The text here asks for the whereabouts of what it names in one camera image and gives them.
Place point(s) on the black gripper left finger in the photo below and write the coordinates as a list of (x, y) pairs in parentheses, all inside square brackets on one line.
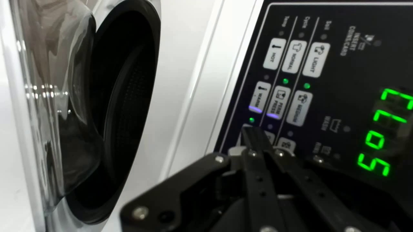
[(258, 180)]

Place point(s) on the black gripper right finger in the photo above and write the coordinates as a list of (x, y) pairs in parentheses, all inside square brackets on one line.
[(327, 193)]

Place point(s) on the black washer control panel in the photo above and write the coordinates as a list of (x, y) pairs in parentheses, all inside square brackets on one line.
[(352, 85)]

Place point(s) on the white washer numbered eight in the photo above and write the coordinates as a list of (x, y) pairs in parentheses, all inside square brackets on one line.
[(188, 64)]

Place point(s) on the white round washer door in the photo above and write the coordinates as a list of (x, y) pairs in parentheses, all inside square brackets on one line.
[(39, 64)]

